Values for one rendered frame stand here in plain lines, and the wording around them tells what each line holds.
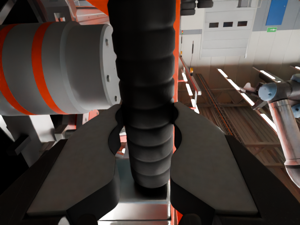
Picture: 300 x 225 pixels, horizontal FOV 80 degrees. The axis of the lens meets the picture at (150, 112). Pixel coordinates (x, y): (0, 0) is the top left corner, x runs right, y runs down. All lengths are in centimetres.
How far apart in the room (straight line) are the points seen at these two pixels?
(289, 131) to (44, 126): 86
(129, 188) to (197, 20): 1135
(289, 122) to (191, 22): 1067
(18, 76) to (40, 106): 5
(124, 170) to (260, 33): 1483
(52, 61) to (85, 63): 4
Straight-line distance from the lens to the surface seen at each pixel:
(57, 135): 42
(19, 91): 29
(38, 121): 38
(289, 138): 93
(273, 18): 1504
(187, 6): 859
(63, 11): 56
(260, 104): 120
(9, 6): 55
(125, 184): 17
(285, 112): 94
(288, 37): 1588
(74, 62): 25
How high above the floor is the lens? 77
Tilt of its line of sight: 30 degrees up
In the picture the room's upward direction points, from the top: 177 degrees clockwise
